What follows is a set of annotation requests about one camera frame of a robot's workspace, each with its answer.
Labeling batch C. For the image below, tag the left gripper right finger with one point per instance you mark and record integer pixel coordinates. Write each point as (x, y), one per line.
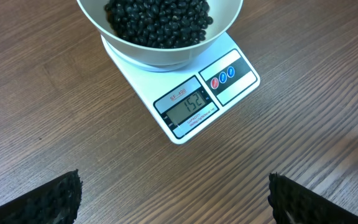
(293, 203)

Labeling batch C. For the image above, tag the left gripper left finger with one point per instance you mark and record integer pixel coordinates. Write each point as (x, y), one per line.
(57, 201)

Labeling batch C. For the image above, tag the white digital kitchen scale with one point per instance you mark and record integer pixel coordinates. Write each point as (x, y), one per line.
(184, 99)

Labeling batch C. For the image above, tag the black beans in bowl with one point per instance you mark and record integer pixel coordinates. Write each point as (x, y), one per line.
(163, 24)

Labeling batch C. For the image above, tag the cream white bowl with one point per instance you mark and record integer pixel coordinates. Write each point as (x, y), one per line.
(223, 12)

